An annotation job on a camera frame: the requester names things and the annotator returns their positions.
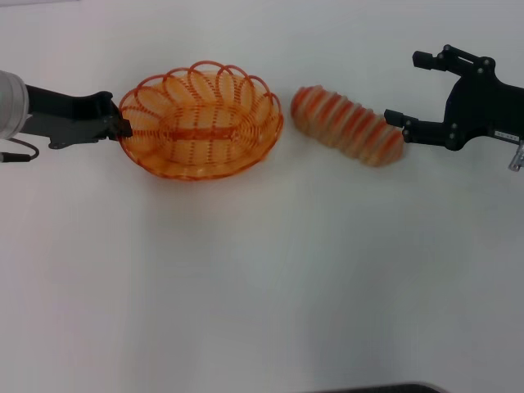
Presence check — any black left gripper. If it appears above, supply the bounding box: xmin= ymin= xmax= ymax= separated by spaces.
xmin=20 ymin=84 xmax=134 ymax=150

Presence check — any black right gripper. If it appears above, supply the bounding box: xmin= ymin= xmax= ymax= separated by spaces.
xmin=384 ymin=43 xmax=524 ymax=152

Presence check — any orange plastic wire basket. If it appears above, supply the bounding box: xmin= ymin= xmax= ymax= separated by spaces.
xmin=118 ymin=60 xmax=285 ymax=181

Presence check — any orange striped bread loaf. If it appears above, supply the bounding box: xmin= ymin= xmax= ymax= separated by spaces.
xmin=290 ymin=84 xmax=405 ymax=168

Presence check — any black robot torso edge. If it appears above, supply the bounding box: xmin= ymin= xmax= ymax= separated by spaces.
xmin=321 ymin=382 xmax=443 ymax=393

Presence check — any left arm cable with plug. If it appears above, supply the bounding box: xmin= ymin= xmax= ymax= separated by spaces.
xmin=0 ymin=137 xmax=41 ymax=164

